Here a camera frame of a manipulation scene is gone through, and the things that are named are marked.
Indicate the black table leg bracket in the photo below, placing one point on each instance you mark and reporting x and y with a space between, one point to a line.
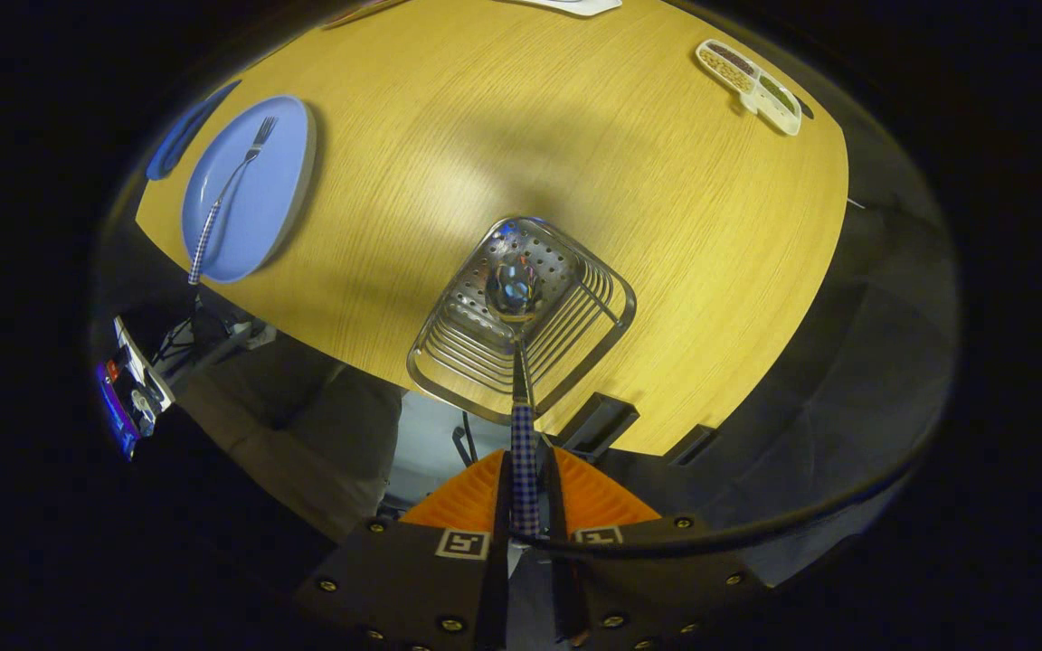
693 443
601 423

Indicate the white power strip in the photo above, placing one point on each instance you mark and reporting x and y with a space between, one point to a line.
248 334

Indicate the blue folded cloth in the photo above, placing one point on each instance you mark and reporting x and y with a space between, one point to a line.
179 140

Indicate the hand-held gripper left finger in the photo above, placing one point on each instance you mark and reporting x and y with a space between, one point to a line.
412 579

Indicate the white divided snack dish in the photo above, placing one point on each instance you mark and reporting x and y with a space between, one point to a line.
747 83

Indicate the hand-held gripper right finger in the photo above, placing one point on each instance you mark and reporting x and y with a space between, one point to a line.
629 588

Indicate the white square coaster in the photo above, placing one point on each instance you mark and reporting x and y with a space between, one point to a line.
575 6

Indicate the blue round plate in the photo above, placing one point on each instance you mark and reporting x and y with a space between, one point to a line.
259 217

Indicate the flat lit screen device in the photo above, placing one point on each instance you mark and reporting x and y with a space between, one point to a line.
127 398

